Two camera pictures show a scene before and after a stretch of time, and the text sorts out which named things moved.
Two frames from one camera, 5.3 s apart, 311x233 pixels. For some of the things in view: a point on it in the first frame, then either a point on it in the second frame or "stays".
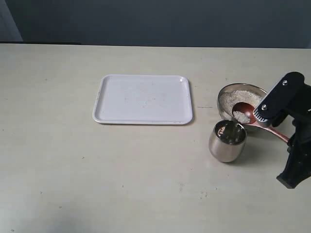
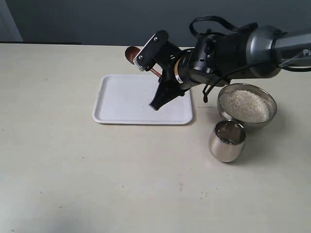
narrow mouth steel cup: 227,141 stays
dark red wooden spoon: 249,110 -> 130,54
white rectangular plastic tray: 143,99 stays
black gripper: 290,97 -> 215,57
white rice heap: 229,98 stays
